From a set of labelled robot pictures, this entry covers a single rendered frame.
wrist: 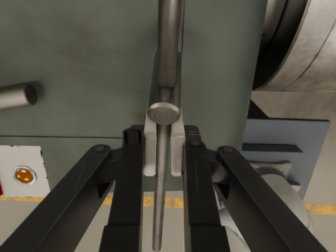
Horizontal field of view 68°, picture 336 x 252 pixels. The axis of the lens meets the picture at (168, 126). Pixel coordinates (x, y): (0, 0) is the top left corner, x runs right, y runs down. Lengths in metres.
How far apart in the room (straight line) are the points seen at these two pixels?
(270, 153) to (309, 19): 0.64
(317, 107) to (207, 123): 1.65
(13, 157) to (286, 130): 0.82
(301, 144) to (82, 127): 0.83
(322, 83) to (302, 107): 1.45
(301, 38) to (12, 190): 0.39
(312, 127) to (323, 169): 1.23
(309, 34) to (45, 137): 0.32
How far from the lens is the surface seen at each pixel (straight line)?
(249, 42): 0.28
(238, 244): 0.78
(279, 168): 0.93
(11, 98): 0.29
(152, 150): 0.15
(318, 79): 0.39
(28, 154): 0.34
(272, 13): 0.35
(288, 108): 1.82
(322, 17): 0.32
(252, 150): 0.88
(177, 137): 0.15
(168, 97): 0.16
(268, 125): 0.91
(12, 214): 2.43
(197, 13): 0.26
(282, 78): 0.37
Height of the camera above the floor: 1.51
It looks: 65 degrees down
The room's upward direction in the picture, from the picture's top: 177 degrees clockwise
